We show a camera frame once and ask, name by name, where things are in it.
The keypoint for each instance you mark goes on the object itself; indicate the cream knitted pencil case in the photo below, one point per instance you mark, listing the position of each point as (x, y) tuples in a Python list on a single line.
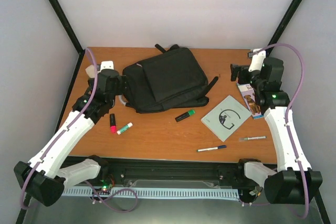
[(92, 71)]

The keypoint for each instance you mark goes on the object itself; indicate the green cap black highlighter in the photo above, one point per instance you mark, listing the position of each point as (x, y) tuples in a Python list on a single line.
[(185, 115)]

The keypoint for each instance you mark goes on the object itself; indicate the light blue cable duct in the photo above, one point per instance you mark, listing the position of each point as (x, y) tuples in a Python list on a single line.
[(172, 193)]

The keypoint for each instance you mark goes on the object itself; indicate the black student backpack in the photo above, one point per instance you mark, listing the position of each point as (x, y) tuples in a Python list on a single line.
[(171, 80)]

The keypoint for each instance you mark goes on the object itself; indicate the black aluminium frame rail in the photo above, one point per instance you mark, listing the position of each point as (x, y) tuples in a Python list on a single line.
[(120, 171)]

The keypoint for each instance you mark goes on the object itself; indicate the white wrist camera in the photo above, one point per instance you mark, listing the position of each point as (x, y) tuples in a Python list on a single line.
[(106, 65), (257, 57)]

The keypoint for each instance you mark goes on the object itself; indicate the pink cap black highlighter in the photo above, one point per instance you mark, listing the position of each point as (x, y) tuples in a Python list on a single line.
[(112, 119)]

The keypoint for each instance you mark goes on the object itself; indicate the grey white pen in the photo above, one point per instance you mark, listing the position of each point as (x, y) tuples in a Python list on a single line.
[(242, 139)]

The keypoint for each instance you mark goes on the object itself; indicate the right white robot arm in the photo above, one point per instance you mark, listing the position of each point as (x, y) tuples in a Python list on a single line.
[(293, 182)]

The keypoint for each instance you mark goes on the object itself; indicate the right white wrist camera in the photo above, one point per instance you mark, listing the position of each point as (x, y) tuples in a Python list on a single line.
[(257, 57)]

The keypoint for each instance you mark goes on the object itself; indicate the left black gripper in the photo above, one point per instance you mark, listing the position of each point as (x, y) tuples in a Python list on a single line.
[(122, 85)]

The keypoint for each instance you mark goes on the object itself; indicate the dog reader book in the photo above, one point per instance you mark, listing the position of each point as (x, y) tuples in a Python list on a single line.
[(248, 94)]

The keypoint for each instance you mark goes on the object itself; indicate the blue cap white pen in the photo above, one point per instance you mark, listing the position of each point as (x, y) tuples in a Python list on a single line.
[(211, 148)]

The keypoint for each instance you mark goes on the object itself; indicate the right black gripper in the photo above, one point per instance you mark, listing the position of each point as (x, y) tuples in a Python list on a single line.
[(242, 68)]

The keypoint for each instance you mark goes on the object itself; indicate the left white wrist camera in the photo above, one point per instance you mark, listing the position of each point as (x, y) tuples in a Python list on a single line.
[(106, 65)]

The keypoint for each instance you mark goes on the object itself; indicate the grey square book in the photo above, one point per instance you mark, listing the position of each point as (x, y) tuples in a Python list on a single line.
[(224, 119)]

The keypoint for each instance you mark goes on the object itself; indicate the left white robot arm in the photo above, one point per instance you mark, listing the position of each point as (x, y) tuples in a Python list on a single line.
[(42, 176)]

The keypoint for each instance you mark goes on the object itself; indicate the green white glue stick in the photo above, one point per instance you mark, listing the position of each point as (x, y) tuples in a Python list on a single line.
[(123, 129)]

